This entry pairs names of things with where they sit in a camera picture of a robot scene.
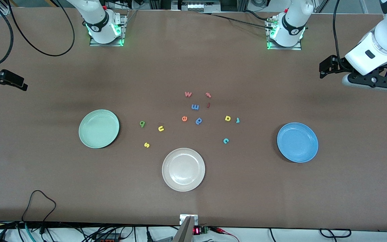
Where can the light green plate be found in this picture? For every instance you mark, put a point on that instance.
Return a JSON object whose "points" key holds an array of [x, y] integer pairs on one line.
{"points": [[98, 129]]}

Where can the red digit display module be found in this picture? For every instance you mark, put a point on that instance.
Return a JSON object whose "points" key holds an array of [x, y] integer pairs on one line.
{"points": [[197, 230]]}

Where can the grey camera pole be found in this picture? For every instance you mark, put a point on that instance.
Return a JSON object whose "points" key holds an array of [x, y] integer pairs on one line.
{"points": [[185, 232]]}

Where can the blue foam letter a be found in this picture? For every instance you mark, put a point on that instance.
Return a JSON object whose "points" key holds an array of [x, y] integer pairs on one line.
{"points": [[199, 121]]}

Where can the white bracket plate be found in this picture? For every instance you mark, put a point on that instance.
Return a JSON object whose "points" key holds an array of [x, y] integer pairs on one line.
{"points": [[182, 218]]}

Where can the green foam letter g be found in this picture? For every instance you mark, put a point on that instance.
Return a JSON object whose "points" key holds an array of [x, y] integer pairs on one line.
{"points": [[142, 124]]}

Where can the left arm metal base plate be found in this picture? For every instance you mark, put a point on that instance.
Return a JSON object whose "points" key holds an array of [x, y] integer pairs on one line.
{"points": [[296, 48]]}

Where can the blue foam letter m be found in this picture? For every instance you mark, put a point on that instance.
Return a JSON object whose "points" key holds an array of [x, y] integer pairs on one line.
{"points": [[195, 107]]}

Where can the yellow foam letter u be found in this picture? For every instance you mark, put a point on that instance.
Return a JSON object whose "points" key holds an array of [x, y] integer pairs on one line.
{"points": [[161, 128]]}

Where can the blue plate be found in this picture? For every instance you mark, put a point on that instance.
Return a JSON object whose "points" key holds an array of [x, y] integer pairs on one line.
{"points": [[297, 143]]}

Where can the salmon foam letter w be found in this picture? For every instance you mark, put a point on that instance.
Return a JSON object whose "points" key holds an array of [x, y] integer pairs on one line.
{"points": [[188, 94]]}

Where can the aluminium frame with electronics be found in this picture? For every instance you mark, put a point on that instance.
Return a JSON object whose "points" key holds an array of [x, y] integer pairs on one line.
{"points": [[195, 6]]}

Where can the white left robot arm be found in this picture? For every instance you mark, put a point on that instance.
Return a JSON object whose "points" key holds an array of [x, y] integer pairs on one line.
{"points": [[292, 20]]}

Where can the aluminium corner bracket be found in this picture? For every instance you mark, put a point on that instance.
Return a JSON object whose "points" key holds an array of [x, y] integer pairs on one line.
{"points": [[4, 11]]}

